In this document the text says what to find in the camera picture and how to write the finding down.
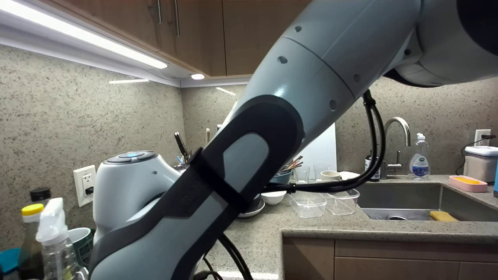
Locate steel sink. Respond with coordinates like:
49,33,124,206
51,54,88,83
356,180,498,223

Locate dark blue utensil bowl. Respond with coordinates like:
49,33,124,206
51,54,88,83
269,167,292,186

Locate clear drinking glass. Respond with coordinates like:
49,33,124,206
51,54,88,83
293,163,318,189

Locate grey utensil holder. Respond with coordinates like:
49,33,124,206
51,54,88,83
175,150,197,170

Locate white plate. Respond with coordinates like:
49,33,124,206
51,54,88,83
236,194,267,219

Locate white cutting board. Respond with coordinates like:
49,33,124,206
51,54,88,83
293,121,339,177

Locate clear plastic container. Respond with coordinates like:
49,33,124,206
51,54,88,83
286,189,329,219
325,186,360,217

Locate white mug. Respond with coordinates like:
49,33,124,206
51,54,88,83
317,167,342,183

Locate white shallow dish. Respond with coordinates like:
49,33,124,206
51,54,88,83
335,169,367,183

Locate brown upper cabinet door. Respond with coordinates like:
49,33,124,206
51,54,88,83
222,0,315,77
43,0,227,79

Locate chrome faucet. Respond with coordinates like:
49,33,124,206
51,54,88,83
381,114,413,178

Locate clear dish soap bottle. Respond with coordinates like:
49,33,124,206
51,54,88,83
407,130,430,180

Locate dark green mug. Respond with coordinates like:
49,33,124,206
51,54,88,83
65,225,97,270

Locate under-cabinet light strip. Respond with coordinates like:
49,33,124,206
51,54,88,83
0,0,169,71

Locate yellow sponge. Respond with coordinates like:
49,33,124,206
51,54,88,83
427,208,458,223
452,175,482,186

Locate clear spray bottle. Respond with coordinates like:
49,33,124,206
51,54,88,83
32,195,88,280

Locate black capped dark bottle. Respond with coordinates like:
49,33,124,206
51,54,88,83
27,186,52,206

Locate pink sponge tray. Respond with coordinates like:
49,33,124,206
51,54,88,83
446,173,490,194

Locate yellow capped oil bottle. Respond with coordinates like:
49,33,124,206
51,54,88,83
15,201,46,280

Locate white storage container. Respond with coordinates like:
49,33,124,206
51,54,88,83
462,144,498,184

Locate blue bottle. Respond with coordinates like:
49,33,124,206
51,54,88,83
491,153,498,198

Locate blue plastic item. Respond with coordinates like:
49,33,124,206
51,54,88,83
0,245,23,280

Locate brown handled utensil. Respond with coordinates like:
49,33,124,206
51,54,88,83
283,153,304,172

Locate black handled knife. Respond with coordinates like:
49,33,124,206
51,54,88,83
172,128,191,161

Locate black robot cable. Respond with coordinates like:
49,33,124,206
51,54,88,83
192,88,387,280

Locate metal bar cabinet handle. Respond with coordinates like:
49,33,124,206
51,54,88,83
152,0,163,26
170,0,181,37

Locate white wall outlet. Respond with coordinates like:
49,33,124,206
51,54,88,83
71,163,97,208
472,127,493,147

